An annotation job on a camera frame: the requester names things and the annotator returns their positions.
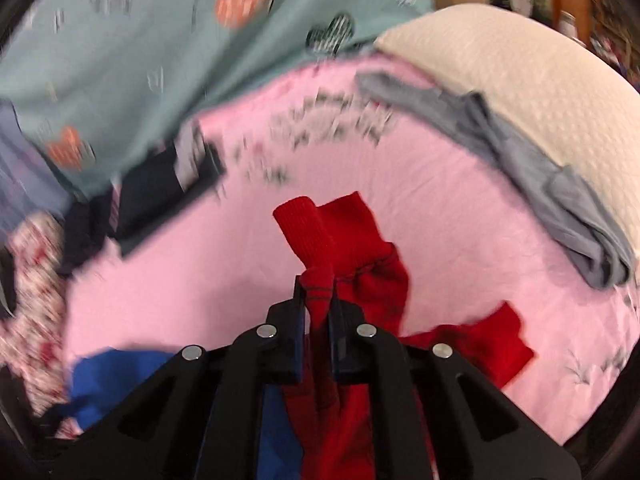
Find pink printed bed sheet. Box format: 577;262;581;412
62;52;640;448

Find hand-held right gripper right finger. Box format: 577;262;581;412
327;300;583;480

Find red and blue pants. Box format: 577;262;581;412
57;191;535;480

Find grey garment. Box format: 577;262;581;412
355;71;636;290

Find cream textured pillow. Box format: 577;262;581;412
372;4;640;261

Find lavender blue cloth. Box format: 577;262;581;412
0;100;71;231

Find red and white floral cloth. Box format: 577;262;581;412
0;210;83;441

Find teal printed blanket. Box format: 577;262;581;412
0;0;436;201

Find dark navy garment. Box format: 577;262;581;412
62;125;228;276

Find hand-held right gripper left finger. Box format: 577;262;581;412
50;277;307;480

